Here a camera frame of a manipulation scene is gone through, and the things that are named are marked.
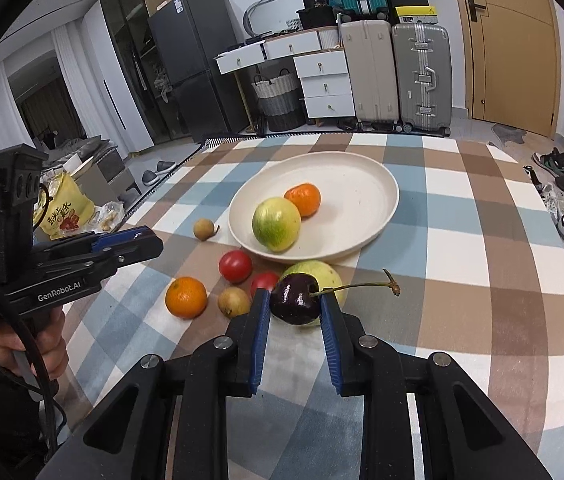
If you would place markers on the black storage box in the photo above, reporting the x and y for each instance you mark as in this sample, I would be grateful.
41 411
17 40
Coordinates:
318 19

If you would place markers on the orange mandarin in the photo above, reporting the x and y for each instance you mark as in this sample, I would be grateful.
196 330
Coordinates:
303 200
186 298

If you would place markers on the grey floor mat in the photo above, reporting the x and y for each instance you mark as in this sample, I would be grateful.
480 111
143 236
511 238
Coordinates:
509 135

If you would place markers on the white curtain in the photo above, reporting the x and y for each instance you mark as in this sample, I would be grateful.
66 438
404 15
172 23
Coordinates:
69 85

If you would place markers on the beige suitcase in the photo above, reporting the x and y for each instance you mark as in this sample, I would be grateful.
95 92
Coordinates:
369 75

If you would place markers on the dark red cherry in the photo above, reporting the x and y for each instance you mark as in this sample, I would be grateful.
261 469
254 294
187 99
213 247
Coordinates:
292 302

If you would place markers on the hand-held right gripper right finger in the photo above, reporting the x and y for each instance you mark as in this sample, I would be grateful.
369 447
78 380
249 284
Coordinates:
329 345

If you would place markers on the wooden door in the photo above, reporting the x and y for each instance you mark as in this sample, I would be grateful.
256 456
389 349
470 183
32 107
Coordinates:
511 50

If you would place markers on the red tomato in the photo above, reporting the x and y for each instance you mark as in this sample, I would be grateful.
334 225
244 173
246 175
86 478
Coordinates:
263 281
235 266

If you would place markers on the silver suitcase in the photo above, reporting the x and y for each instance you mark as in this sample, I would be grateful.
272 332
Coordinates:
421 75

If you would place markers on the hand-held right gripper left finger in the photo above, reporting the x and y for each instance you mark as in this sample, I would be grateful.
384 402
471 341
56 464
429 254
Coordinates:
259 340

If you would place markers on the person's left hand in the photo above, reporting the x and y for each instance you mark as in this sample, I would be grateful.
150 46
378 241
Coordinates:
2 347

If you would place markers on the small striped basket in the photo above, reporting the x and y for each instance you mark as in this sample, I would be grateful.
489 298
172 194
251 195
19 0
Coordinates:
294 23

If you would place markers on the checked tablecloth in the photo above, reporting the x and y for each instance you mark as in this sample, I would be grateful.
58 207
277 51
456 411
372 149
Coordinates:
461 260

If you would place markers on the yellow and black box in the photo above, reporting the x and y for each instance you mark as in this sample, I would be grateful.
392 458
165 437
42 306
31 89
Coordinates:
415 14

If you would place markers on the cream round plate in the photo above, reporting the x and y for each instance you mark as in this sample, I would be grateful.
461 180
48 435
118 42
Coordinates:
351 195

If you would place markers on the clear snack bag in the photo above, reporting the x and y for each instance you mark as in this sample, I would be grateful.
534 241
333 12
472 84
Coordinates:
109 215

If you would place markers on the white ribbed container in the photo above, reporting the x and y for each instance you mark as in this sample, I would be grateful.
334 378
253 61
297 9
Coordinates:
329 37

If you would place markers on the grey slipper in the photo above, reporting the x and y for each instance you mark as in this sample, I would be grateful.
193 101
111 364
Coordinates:
164 166
149 176

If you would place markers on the white drawer desk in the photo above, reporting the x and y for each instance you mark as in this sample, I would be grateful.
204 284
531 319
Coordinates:
324 85

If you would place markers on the yellow snack bag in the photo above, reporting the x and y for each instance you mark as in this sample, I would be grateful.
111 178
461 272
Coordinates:
64 207

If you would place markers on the grey oval frame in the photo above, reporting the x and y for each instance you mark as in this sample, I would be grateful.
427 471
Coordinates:
262 2

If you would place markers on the dark glass-door cabinet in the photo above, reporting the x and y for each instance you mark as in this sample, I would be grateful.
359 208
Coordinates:
124 60

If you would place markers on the grey sofa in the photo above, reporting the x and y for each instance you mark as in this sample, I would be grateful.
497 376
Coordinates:
107 165

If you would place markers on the dark grey refrigerator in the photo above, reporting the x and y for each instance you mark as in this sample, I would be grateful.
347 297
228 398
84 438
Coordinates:
197 60

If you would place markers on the green round fruit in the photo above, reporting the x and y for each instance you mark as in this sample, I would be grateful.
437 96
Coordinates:
276 225
324 275

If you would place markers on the woven laundry basket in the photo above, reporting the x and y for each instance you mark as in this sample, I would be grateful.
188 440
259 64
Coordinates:
278 102

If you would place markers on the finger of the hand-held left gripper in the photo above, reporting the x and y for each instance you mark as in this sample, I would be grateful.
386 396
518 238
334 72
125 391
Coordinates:
137 251
122 237

